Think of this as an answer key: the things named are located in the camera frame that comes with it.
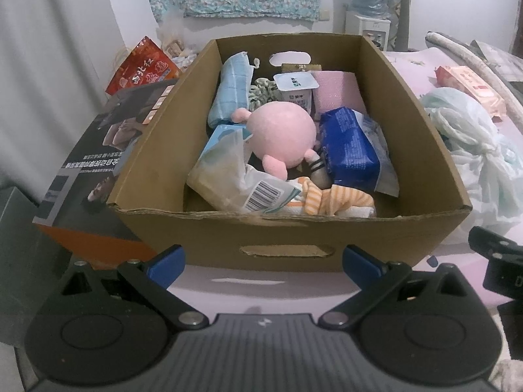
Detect white yogurt cup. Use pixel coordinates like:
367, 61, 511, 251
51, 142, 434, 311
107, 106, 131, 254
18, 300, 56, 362
272, 71, 320, 117

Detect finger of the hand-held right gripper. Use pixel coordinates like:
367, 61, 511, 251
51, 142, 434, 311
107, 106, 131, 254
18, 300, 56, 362
468, 225, 523, 264

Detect blue tissue packet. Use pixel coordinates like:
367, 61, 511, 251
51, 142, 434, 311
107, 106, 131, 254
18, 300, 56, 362
318, 106, 400, 199

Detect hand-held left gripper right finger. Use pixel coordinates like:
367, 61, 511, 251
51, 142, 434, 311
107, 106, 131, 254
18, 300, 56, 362
319, 244, 467, 327

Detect green white scrunchie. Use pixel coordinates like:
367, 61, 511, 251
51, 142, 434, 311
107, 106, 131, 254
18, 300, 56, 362
247, 77, 283, 111

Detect gold box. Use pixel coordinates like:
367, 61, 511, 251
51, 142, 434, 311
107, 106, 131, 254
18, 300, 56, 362
281, 63, 324, 75

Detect grey striped sock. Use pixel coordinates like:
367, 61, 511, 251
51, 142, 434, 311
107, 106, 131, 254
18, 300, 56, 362
308, 155, 332, 189

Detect red wet wipes pack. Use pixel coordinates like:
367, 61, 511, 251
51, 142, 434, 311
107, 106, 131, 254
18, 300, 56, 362
434, 64, 508, 122

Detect blue and white box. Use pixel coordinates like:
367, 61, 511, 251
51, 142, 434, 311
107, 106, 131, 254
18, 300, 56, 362
204, 124, 254, 160

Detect clear plastic packet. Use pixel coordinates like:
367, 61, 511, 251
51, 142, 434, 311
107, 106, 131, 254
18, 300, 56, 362
186, 131, 301, 215

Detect light blue towel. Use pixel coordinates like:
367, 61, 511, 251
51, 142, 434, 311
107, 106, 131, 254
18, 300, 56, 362
207, 51, 261, 130

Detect orange striped cloth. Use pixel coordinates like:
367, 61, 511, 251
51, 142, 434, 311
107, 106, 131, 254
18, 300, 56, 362
292, 176, 376, 218

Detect pale green plastic bag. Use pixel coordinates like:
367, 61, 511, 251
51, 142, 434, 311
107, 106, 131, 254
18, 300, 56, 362
421, 87, 523, 230

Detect pink bristly sponge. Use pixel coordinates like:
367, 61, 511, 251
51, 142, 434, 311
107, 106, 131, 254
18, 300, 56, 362
311, 70, 369, 117

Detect brown cardboard box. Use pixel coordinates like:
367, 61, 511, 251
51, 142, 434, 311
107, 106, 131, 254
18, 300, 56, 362
107, 33, 473, 272

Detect pile of white bags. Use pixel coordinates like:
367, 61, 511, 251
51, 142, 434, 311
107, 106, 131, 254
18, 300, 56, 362
157, 4, 206, 67

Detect checked grey cloth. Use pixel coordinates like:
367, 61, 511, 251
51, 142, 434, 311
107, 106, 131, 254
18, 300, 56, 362
470, 40, 523, 83

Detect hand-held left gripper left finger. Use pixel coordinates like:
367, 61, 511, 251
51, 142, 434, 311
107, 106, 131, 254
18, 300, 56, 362
61, 244, 209, 329

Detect red snack bag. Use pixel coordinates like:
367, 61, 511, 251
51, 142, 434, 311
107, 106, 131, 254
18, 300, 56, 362
105, 35, 181, 97

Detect black orange printed carton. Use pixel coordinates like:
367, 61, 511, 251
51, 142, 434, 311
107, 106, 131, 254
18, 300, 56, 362
32, 79, 179, 271

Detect white water dispenser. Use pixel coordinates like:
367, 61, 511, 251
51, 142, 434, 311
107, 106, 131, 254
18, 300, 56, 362
345, 10, 391, 52

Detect pink plush toy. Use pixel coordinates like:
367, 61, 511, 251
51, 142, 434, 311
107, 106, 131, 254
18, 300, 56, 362
231, 102, 322, 181

